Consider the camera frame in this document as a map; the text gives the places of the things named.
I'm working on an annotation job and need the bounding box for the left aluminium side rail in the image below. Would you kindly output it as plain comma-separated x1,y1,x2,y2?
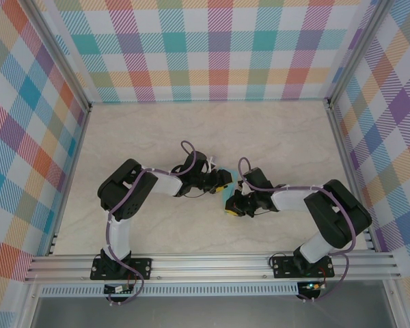
46,106,92,257

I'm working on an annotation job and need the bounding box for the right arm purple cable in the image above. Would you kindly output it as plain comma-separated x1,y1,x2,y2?
238,156,359,303

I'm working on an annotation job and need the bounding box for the long aluminium mounting rail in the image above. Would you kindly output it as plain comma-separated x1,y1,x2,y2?
23,248,402,284

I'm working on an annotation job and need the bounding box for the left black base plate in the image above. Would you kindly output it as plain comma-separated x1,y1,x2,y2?
90,258,154,282

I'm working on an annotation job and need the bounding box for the left small circuit board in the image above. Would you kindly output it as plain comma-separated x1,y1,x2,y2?
103,283,135,295

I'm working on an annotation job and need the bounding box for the small circuit board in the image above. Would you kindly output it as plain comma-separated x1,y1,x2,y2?
103,283,135,295
299,280,325,292

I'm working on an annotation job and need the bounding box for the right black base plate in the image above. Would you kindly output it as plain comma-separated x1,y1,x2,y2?
271,256,336,279

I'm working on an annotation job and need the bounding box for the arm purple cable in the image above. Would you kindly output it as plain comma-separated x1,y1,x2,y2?
238,156,359,303
104,140,197,307

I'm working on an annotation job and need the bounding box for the left aluminium frame post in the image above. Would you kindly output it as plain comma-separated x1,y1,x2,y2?
22,0,94,113

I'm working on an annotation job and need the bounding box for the aluminium frame post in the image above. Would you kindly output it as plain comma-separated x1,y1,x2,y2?
22,0,94,113
325,0,396,109

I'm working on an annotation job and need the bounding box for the right aluminium frame post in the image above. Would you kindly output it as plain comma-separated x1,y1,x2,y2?
325,0,396,109

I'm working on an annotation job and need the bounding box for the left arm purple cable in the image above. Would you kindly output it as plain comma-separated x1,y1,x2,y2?
104,140,197,307

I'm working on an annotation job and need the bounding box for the grey metal panel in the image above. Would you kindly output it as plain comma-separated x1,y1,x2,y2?
30,296,397,328

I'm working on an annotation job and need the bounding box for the slotted grey cable duct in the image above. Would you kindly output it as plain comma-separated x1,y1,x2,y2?
40,286,300,297

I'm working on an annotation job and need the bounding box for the aluminium side rail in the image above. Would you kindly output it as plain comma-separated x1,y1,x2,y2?
326,100,377,253
46,106,92,257

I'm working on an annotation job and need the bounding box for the right small circuit board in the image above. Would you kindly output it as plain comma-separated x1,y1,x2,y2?
299,280,325,292

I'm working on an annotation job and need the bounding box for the right aluminium side rail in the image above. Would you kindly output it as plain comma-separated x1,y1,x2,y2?
326,100,377,253

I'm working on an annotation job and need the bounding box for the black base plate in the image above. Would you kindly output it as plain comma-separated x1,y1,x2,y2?
90,258,154,282
271,256,336,279

